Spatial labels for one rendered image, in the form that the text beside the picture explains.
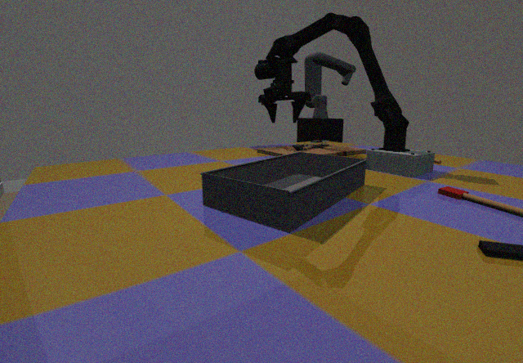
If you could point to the brown wooden board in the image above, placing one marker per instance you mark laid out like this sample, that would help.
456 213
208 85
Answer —
323 150

